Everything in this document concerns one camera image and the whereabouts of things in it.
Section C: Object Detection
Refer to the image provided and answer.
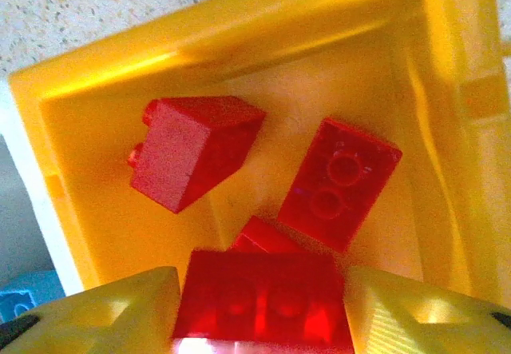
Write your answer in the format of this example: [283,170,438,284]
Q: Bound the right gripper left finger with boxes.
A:
[0,265,180,354]

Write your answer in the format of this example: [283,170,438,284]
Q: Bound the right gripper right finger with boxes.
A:
[345,265,511,354]

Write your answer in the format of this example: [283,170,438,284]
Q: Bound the blue lego brick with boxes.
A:
[0,272,65,325]

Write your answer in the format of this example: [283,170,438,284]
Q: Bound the red lego brick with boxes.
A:
[277,116,403,253]
[171,249,356,354]
[127,96,267,214]
[229,214,316,255]

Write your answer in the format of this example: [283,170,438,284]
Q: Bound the yellow plastic container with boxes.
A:
[7,0,511,319]

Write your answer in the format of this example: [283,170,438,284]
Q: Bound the white plastic container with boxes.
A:
[0,78,87,291]

